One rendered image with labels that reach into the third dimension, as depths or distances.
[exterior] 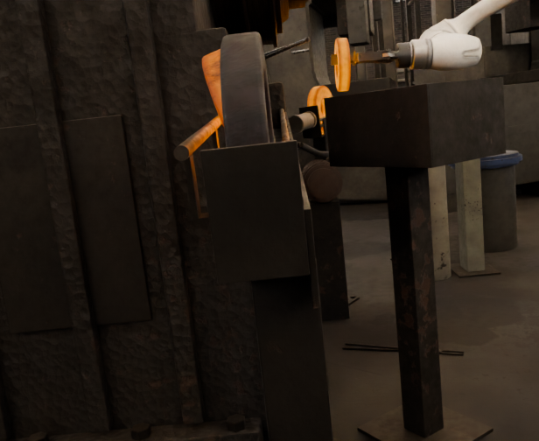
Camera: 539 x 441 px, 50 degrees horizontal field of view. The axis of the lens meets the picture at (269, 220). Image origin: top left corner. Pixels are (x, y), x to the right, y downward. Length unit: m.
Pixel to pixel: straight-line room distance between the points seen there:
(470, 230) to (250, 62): 2.00
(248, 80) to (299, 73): 3.86
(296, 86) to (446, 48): 2.57
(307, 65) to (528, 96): 1.49
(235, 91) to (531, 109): 3.65
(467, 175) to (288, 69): 2.25
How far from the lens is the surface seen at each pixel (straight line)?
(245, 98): 0.45
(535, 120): 4.07
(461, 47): 1.86
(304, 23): 4.34
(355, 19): 4.07
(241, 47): 0.49
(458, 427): 1.36
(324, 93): 2.07
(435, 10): 10.49
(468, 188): 2.39
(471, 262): 2.45
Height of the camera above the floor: 0.69
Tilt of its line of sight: 10 degrees down
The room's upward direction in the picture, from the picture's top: 6 degrees counter-clockwise
